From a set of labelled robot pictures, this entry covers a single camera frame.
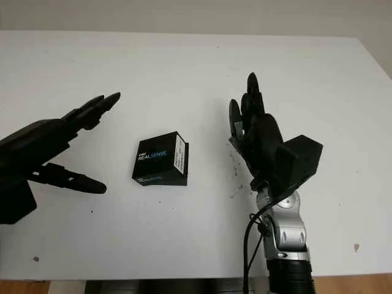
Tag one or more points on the black RealSense box lid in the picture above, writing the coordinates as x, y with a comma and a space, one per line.
156, 165

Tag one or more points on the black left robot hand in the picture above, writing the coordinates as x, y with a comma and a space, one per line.
33, 144

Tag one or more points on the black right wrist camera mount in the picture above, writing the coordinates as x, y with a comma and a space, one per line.
301, 162

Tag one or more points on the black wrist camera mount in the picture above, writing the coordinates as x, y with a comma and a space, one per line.
15, 202
301, 162

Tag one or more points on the dark robot torso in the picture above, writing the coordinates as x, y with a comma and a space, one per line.
171, 284

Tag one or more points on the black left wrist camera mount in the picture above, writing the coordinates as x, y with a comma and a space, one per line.
15, 202

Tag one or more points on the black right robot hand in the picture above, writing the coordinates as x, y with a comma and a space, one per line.
261, 137

